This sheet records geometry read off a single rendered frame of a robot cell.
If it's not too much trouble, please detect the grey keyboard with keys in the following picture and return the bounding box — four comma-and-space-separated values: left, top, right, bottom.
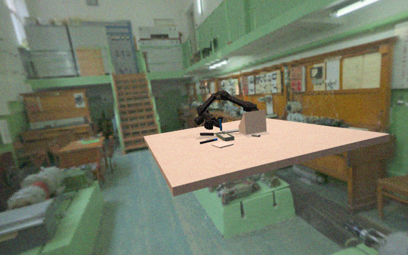
216, 131, 234, 141

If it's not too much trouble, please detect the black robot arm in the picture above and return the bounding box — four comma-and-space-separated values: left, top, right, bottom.
194, 90, 258, 130

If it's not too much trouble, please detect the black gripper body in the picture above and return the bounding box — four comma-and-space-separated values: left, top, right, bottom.
204, 114, 223, 128

